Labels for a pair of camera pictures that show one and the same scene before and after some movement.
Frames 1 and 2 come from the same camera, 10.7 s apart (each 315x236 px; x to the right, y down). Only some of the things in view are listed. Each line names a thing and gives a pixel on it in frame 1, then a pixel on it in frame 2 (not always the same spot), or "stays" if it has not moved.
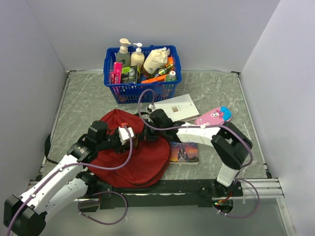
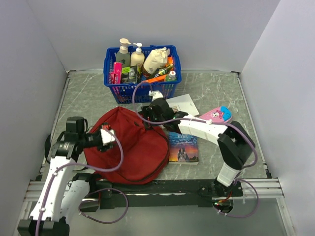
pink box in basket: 115,75 stays
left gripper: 121,144 → 105,146
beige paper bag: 156,59 stays
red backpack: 151,156 stays
